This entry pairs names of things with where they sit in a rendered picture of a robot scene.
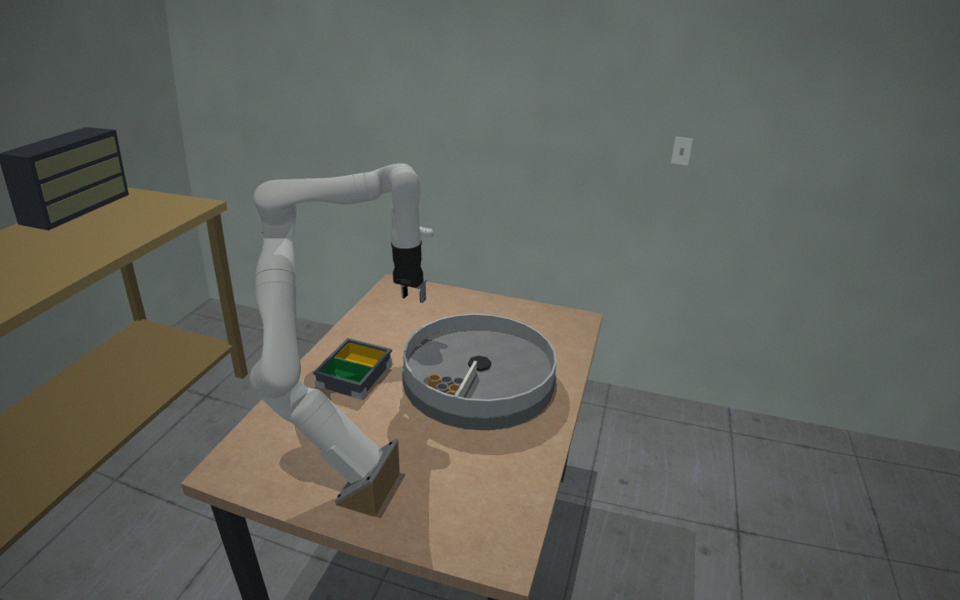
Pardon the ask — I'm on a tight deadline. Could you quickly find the grey round turntable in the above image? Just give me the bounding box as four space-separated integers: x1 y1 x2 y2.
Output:
402 314 557 431

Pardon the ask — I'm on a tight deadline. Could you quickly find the dark grey divided bin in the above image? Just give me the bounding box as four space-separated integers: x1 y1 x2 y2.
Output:
313 338 392 400

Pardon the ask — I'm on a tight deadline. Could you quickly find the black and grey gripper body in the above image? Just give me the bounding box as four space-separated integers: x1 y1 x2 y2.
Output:
391 226 433 288

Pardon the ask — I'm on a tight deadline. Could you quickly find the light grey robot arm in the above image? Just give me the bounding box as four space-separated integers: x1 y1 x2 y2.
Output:
250 163 420 483

